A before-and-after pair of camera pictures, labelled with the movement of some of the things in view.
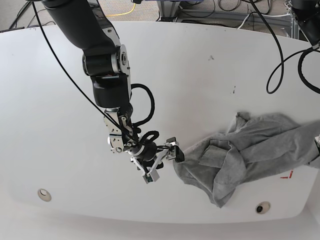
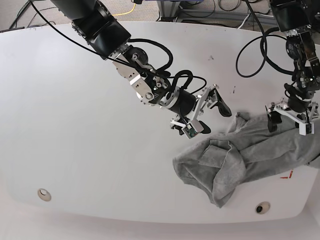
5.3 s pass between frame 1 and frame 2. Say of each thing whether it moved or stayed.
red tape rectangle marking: stayed
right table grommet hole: stayed
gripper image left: moved
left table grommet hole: stayed
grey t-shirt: stayed
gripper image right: moved
